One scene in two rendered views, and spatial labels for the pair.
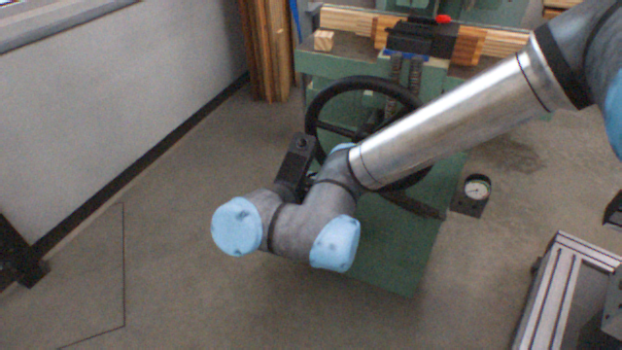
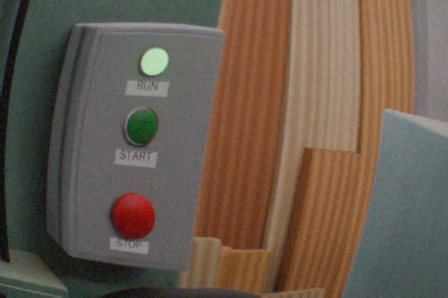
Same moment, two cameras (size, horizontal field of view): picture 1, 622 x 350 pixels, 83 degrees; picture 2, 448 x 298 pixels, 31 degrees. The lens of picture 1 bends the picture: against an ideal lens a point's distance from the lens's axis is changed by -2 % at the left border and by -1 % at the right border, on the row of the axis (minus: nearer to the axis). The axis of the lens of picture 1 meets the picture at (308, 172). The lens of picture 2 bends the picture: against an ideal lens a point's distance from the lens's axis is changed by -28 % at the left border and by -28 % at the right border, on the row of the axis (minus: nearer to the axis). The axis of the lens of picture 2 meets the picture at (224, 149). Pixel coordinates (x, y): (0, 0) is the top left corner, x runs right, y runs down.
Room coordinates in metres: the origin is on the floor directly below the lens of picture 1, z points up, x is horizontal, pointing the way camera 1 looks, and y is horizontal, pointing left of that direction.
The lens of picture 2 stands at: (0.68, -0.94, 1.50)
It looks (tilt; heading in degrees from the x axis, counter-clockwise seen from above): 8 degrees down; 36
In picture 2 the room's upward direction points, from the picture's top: 9 degrees clockwise
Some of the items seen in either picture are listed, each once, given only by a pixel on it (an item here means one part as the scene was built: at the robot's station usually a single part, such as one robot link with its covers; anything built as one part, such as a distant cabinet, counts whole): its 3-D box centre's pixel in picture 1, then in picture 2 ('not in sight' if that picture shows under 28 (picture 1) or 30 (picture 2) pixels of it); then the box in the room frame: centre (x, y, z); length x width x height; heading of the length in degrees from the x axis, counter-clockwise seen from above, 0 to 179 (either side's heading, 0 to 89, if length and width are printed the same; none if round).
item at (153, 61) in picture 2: not in sight; (154, 61); (1.15, -0.55, 1.46); 0.02 x 0.01 x 0.02; 157
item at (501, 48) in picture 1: (466, 43); not in sight; (0.86, -0.39, 0.92); 0.56 x 0.02 x 0.04; 67
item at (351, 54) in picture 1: (416, 72); not in sight; (0.80, -0.26, 0.87); 0.61 x 0.30 x 0.06; 67
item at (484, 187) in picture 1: (476, 188); not in sight; (0.62, -0.42, 0.65); 0.06 x 0.04 x 0.08; 67
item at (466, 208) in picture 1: (470, 191); not in sight; (0.69, -0.44, 0.58); 0.12 x 0.08 x 0.08; 157
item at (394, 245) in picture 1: (387, 169); not in sight; (1.03, -0.31, 0.36); 0.58 x 0.45 x 0.71; 157
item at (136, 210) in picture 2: not in sight; (133, 216); (1.14, -0.55, 1.36); 0.03 x 0.01 x 0.03; 157
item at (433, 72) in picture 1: (413, 69); not in sight; (0.72, -0.23, 0.92); 0.15 x 0.13 x 0.09; 67
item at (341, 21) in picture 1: (429, 32); not in sight; (0.92, -0.31, 0.93); 0.60 x 0.02 x 0.05; 67
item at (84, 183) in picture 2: not in sight; (117, 140); (1.16, -0.51, 1.40); 0.10 x 0.06 x 0.16; 157
